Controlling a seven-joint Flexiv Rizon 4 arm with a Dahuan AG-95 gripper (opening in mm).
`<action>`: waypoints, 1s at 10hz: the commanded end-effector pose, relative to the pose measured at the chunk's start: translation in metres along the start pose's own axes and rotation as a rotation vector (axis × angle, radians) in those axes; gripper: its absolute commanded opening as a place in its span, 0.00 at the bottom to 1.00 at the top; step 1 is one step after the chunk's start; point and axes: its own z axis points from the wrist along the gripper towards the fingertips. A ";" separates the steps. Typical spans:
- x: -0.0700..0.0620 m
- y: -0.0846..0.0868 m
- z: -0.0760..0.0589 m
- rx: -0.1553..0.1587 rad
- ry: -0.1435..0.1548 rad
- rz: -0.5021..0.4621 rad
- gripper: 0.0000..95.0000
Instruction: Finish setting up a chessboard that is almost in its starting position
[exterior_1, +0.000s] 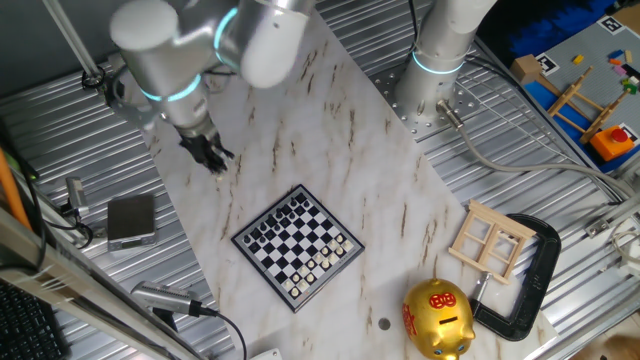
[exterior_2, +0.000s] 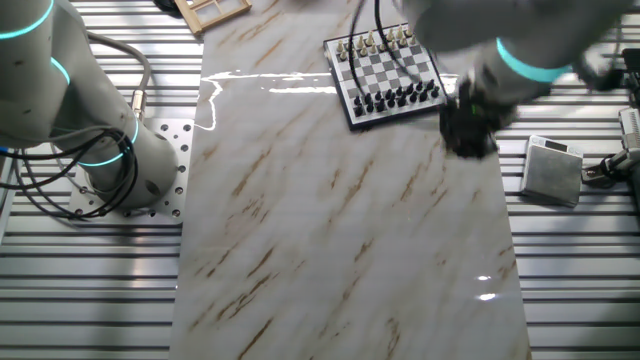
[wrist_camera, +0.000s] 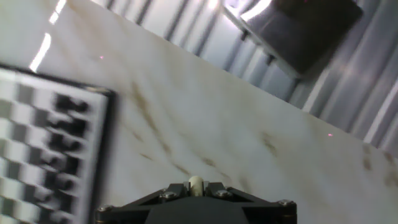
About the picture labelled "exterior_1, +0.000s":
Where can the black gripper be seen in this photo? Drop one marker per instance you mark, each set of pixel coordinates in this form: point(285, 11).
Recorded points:
point(200, 147)

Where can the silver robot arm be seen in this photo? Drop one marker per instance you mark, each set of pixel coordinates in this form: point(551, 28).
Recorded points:
point(160, 55)

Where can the black white chessboard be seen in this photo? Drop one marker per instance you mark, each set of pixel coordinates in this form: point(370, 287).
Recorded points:
point(287, 250)

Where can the silver digital scale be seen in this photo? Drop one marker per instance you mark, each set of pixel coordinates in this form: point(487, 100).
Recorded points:
point(131, 217)

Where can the orange pole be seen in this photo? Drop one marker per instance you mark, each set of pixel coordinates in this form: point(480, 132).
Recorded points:
point(11, 192)

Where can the silver coin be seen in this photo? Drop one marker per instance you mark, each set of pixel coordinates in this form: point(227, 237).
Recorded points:
point(384, 323)

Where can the black keyboard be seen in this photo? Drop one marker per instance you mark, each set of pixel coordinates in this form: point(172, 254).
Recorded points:
point(25, 330)

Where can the golden piggy bank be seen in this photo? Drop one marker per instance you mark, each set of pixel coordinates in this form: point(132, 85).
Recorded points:
point(440, 320)

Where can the wooden cube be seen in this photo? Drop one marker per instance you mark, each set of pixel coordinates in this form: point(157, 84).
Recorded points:
point(525, 70)

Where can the blue board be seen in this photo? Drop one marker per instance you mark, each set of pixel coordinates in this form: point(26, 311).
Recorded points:
point(560, 135)

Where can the paper fiducial tag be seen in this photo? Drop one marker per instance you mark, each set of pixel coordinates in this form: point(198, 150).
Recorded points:
point(547, 63)
point(631, 132)
point(611, 24)

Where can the black C-clamp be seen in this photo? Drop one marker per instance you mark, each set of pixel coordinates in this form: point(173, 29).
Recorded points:
point(550, 260)

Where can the blue foam sheet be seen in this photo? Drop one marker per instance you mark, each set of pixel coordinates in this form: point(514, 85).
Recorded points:
point(550, 30)

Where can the yellow toy brick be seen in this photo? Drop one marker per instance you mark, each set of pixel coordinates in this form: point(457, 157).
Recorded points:
point(578, 59)

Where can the grey brick baseplate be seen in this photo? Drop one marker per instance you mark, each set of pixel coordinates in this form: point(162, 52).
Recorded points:
point(590, 50)

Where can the orange box with red button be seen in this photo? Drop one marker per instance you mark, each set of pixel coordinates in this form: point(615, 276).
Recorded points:
point(607, 145)

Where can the pink toy brick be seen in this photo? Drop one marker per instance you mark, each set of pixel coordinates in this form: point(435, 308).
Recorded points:
point(620, 70)

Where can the blue toy brick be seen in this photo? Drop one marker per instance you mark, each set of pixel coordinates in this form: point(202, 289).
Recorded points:
point(616, 53)

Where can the green toy brick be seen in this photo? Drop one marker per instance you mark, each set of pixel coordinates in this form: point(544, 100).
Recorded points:
point(630, 89)

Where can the cream toy brick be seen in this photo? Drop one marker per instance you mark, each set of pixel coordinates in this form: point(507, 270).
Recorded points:
point(628, 56)

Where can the white power adapter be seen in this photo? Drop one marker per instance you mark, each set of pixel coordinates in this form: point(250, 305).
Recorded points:
point(632, 265)

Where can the wrist camera on silver bracket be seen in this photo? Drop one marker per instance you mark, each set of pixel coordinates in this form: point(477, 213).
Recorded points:
point(135, 115)

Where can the small silver camera on mount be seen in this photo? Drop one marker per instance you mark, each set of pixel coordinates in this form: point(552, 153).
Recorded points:
point(76, 192)

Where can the silver finned camera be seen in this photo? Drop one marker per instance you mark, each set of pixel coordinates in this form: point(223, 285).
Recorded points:
point(160, 297)

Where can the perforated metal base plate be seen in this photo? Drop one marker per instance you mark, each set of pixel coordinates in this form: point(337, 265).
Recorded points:
point(395, 100)

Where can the aluminium frame bar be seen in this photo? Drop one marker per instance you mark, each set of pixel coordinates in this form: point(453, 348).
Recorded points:
point(75, 282)

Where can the white camera pole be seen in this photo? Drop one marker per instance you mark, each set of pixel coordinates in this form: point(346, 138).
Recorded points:
point(70, 37)

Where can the wooden window frame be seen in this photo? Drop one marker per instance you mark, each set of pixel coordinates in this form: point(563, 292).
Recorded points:
point(502, 218)

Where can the wooden easel frame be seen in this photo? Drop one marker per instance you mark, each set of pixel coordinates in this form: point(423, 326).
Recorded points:
point(570, 92)

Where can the metal corner bracket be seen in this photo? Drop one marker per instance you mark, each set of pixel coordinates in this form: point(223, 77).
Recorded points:
point(597, 227)

